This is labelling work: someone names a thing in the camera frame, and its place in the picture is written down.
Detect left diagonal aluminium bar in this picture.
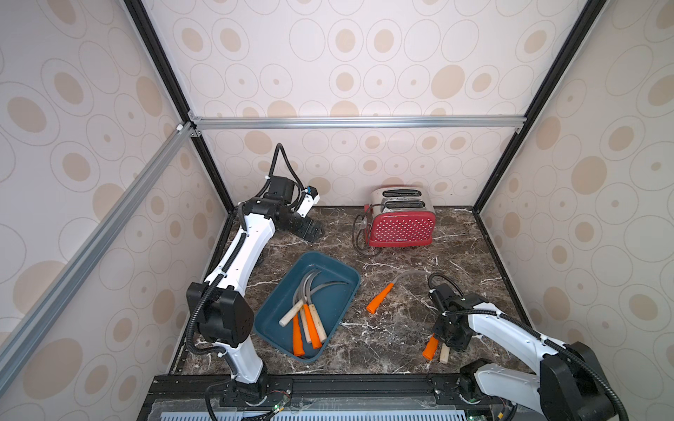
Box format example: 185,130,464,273
1,122,195,394

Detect teal rectangular storage tray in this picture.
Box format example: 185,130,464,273
254,252,361,364

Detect wooden handle sickle labelled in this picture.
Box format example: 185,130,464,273
439,343,450,364

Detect red polka dot toaster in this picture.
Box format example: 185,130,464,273
365,185,436,247

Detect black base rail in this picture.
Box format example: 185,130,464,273
138,374,540,420

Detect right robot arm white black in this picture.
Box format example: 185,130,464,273
424,273,628,420

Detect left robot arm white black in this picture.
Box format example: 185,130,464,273
185,143,324,385

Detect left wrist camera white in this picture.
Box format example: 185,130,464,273
296,186,321,218

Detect orange handle sickle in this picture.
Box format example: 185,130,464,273
422,335,440,361
291,270,312,358
366,270,429,315
302,269,321,349

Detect black toaster power cord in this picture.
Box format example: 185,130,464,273
351,207,377,256

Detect horizontal aluminium bar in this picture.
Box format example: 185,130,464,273
193,115,527,131

